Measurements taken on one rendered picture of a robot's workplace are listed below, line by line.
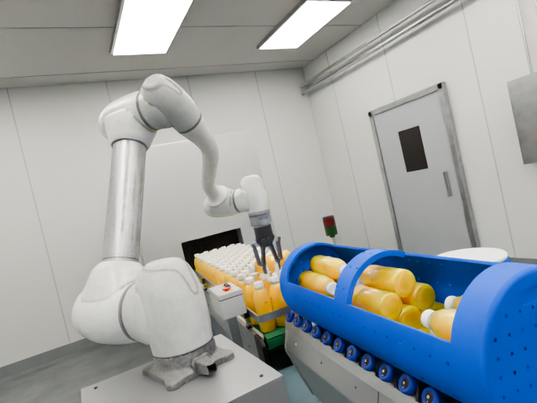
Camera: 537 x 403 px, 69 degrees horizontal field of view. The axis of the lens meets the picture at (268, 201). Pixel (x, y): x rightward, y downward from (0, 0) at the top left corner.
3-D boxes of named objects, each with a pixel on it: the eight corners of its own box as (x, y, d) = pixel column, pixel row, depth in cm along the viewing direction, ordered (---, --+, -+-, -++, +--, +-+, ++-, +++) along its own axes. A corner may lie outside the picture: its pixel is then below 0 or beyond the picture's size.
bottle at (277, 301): (286, 319, 168) (276, 277, 167) (296, 321, 162) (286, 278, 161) (272, 325, 164) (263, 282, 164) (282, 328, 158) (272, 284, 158)
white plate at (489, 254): (433, 272, 141) (434, 275, 141) (519, 259, 133) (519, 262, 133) (424, 254, 168) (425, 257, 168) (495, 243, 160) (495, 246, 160)
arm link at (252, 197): (274, 207, 164) (248, 213, 170) (266, 171, 164) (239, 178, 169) (264, 210, 155) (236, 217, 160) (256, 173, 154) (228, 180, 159)
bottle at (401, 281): (396, 266, 97) (356, 260, 115) (391, 294, 96) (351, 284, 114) (419, 273, 99) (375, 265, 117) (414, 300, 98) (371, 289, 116)
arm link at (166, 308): (190, 357, 88) (168, 263, 87) (129, 361, 95) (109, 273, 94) (225, 328, 102) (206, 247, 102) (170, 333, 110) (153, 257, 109)
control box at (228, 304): (224, 321, 153) (217, 295, 152) (212, 309, 172) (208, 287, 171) (247, 313, 156) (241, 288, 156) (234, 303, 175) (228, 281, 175)
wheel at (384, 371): (391, 365, 93) (398, 367, 94) (380, 358, 97) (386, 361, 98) (386, 383, 92) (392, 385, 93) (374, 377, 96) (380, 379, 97)
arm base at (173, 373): (178, 397, 83) (172, 372, 82) (141, 374, 100) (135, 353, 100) (246, 359, 94) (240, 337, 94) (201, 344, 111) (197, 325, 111)
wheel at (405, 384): (413, 377, 86) (420, 379, 87) (400, 369, 90) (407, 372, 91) (407, 397, 85) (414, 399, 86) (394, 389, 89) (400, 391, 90)
